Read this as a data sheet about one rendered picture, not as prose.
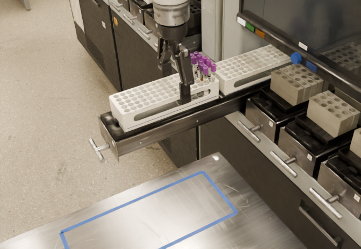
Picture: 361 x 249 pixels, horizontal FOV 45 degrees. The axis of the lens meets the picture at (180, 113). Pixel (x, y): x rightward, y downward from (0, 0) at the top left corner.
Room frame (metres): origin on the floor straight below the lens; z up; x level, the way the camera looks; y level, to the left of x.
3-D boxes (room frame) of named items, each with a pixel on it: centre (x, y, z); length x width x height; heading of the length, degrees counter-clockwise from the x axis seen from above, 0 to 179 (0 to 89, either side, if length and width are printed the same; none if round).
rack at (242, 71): (1.13, -0.24, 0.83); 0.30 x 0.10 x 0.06; 117
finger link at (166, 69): (1.06, 0.03, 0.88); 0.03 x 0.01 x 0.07; 117
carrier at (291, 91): (0.99, -0.30, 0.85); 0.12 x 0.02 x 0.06; 27
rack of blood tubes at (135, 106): (0.99, 0.04, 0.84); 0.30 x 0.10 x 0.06; 117
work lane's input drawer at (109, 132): (1.05, -0.08, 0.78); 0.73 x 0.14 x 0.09; 117
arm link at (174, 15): (1.01, 0.01, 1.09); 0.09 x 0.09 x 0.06
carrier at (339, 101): (0.88, -0.41, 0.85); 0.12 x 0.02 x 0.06; 26
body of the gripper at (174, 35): (1.01, 0.01, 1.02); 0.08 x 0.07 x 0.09; 27
